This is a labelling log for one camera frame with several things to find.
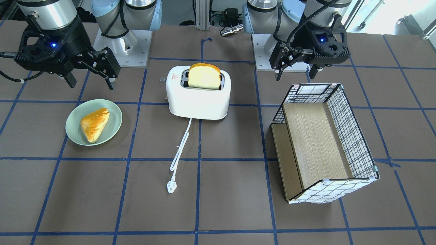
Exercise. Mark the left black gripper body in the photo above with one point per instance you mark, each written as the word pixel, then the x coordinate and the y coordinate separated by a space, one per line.
pixel 305 41

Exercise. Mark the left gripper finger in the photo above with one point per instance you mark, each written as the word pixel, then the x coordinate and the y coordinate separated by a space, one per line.
pixel 278 74
pixel 313 71

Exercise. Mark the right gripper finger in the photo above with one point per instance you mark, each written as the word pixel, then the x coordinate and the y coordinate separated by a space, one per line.
pixel 110 83
pixel 70 79

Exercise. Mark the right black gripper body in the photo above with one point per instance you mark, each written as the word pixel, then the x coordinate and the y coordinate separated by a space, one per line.
pixel 69 38

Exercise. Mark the white two-slot toaster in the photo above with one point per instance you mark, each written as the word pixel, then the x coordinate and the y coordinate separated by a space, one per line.
pixel 201 103

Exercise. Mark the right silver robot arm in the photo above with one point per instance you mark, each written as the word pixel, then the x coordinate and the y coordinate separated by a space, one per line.
pixel 114 17

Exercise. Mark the yellow bread slice in toaster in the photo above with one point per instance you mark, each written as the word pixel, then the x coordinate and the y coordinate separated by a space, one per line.
pixel 203 75

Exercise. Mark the golden triangular pastry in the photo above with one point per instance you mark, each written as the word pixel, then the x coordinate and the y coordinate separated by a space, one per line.
pixel 94 123

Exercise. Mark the light green plate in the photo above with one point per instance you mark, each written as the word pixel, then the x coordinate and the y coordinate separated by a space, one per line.
pixel 73 128

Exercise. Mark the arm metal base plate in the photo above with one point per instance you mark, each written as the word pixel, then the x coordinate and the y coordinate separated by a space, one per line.
pixel 263 45
pixel 131 50

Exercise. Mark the wire basket with wooden shelf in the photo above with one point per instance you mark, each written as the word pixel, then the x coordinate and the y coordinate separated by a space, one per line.
pixel 321 150

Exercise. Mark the aluminium frame post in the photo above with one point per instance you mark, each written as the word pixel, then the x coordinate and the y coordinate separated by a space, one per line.
pixel 202 14

